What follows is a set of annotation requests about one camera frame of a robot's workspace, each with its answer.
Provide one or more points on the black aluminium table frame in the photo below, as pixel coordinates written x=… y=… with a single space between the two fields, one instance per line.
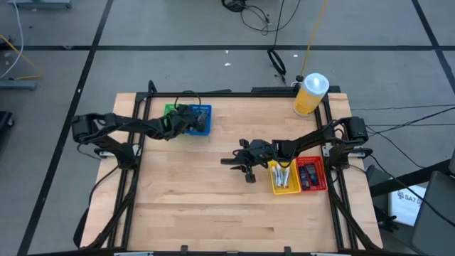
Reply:
x=231 y=94

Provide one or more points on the red plastic basket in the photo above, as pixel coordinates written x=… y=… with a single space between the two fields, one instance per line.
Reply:
x=321 y=185

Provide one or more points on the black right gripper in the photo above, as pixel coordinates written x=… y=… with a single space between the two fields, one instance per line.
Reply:
x=261 y=153

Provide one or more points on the black floor object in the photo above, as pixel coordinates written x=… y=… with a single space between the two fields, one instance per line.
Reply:
x=5 y=124

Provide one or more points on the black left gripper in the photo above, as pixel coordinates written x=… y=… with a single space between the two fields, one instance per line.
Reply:
x=181 y=121

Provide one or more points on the yellow plastic basket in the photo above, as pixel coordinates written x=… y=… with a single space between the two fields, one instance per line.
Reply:
x=284 y=190

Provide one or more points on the white paper sign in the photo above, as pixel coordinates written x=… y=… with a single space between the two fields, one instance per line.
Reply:
x=405 y=209

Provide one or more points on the white toiletry tube red mark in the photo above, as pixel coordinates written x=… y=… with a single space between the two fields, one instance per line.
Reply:
x=274 y=176
x=280 y=176

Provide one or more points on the blue plastic basket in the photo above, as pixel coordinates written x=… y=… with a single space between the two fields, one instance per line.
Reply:
x=204 y=132

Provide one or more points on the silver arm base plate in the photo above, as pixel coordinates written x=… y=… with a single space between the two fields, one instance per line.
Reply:
x=106 y=153
x=360 y=153

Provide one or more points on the yellow canister white lid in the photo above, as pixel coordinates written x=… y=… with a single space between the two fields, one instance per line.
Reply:
x=309 y=96

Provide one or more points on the grey white toiletry tube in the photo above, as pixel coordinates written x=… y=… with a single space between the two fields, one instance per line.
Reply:
x=202 y=116

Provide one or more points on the black desk bar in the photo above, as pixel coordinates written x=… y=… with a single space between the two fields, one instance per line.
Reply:
x=409 y=179

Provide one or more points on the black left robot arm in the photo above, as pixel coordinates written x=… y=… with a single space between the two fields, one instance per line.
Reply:
x=117 y=122

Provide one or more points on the dark blue toiletry tube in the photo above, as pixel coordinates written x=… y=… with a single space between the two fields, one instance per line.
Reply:
x=313 y=174

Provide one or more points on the grey floor beam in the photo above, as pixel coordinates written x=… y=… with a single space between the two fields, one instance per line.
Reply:
x=17 y=85
x=39 y=3

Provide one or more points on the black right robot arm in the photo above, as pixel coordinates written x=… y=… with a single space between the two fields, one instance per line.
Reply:
x=313 y=137

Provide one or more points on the green plastic basket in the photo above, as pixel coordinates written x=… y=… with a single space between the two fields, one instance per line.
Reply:
x=168 y=108

